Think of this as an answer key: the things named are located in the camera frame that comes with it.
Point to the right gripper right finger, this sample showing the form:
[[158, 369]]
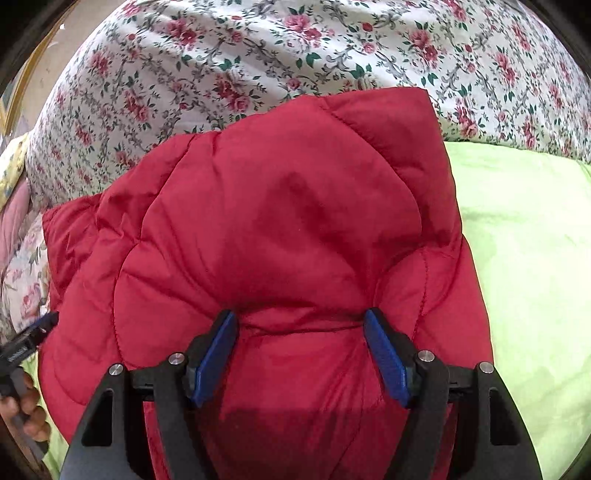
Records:
[[491, 439]]

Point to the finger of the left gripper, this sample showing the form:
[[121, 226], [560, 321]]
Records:
[[42, 326]]

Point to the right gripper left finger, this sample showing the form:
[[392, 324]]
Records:
[[131, 409]]

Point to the red quilted puffer jacket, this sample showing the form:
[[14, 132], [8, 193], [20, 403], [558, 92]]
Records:
[[299, 220]]

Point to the person left hand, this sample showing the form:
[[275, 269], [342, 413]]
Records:
[[36, 427]]

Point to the pastel floral pillow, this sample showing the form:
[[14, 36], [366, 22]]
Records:
[[25, 283]]

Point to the pink blanket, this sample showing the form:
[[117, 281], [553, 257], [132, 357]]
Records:
[[12, 217]]

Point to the yellow floral pillow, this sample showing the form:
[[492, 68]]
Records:
[[12, 166]]

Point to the lime green bed sheet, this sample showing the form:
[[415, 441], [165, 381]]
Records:
[[525, 218]]

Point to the rose floral white quilt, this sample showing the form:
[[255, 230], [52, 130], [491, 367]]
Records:
[[153, 69]]

